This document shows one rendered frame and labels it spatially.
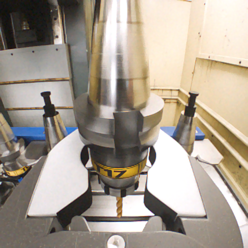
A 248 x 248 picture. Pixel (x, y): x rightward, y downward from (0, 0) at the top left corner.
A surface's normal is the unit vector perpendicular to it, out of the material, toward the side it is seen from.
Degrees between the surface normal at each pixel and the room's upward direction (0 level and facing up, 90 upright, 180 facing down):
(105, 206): 0
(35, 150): 0
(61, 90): 91
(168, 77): 90
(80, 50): 90
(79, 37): 90
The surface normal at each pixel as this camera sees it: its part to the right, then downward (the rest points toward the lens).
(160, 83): 0.02, 0.49
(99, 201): 0.00, -0.87
